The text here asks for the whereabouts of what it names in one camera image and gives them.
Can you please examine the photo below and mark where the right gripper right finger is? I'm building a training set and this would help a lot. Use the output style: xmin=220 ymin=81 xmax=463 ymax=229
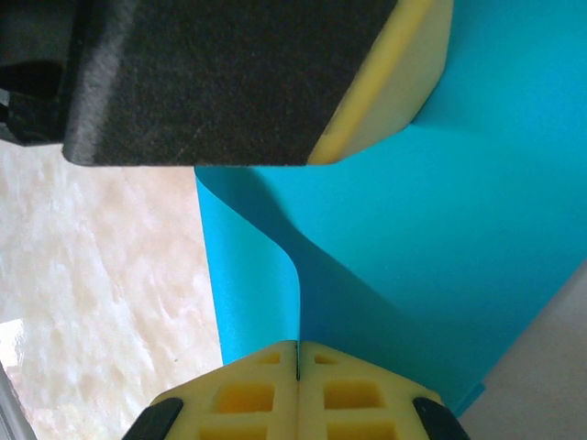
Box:
xmin=297 ymin=339 xmax=471 ymax=440

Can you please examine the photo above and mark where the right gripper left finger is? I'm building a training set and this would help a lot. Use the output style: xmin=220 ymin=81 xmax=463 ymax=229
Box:
xmin=121 ymin=339 xmax=299 ymax=440

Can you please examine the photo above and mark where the blue paper sheet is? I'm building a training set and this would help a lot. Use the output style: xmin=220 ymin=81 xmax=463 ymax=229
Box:
xmin=194 ymin=0 xmax=587 ymax=416

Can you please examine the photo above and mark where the aluminium mounting rail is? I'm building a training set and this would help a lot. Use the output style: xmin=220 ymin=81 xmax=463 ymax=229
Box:
xmin=0 ymin=359 xmax=33 ymax=440

